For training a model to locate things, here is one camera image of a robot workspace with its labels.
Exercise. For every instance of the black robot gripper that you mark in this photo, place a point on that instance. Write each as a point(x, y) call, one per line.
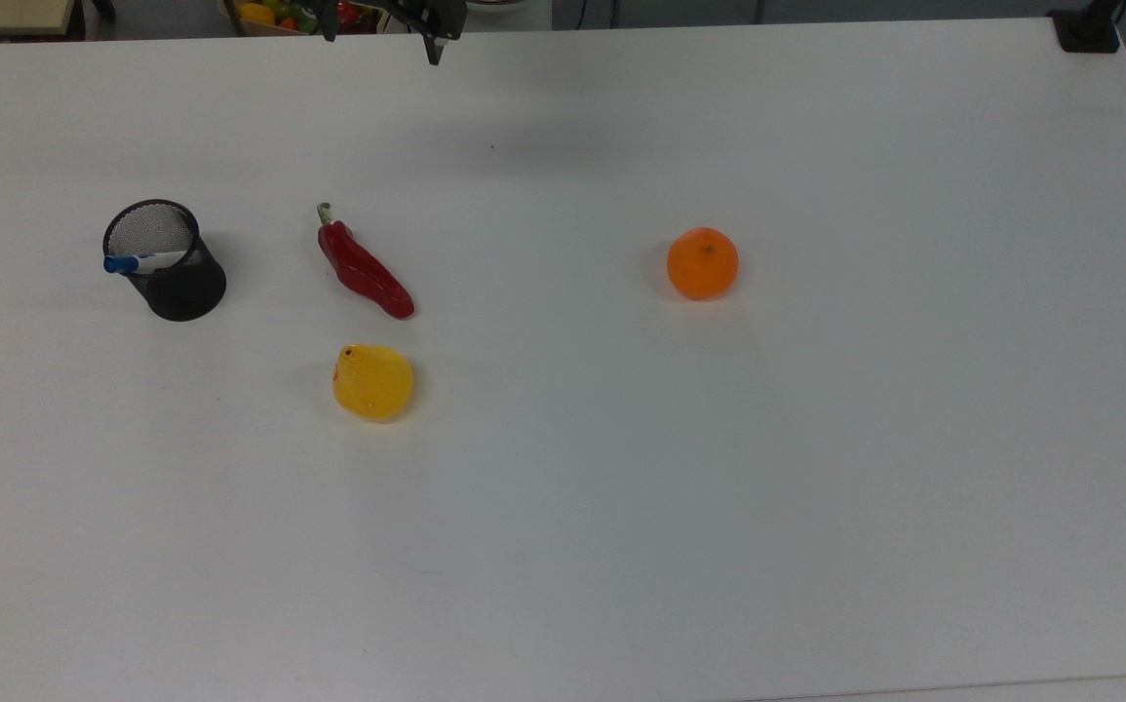
point(407, 12)

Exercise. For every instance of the white marker pen blue cap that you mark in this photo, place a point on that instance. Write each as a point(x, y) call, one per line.
point(138, 261)

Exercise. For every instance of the black mesh pen cup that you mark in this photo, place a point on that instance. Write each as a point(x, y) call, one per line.
point(173, 268)

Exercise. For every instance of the basket of toy fruit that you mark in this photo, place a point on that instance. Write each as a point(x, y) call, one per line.
point(270, 14)

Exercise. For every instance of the red chili pepper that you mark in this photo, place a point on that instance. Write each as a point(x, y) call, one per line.
point(363, 268)

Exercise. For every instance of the yellow pear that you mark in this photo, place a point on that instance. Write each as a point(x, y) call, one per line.
point(372, 382)

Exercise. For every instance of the light wooden side table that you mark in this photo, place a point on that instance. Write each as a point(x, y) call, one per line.
point(2, 15)

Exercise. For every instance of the orange mandarin fruit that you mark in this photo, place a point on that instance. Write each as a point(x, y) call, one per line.
point(702, 263)

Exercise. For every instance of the black table clamp mount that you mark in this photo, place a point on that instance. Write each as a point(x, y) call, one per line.
point(1087, 29)

